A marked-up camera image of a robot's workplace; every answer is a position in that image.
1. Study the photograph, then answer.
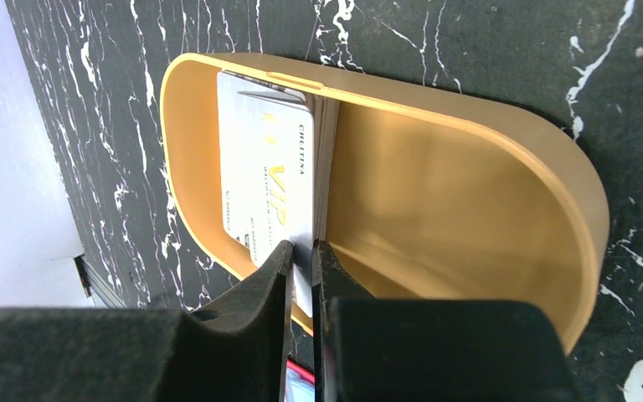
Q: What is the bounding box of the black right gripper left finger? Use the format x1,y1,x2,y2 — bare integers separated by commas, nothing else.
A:
0,241,293,401

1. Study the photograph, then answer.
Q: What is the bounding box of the orange oval tray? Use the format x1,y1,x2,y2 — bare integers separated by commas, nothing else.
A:
159,53,610,352

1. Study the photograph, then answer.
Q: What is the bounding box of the white credit card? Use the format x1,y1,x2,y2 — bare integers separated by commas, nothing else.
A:
236,90,314,317

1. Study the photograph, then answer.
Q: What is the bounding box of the stack of remaining cards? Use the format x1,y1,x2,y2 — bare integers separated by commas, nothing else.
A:
216,70,340,250

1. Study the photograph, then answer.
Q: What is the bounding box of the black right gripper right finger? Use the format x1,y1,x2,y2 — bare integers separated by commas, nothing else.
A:
311,240,577,401

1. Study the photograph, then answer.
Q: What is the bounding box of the red leather card holder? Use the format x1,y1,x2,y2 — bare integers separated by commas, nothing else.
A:
284,360,316,402

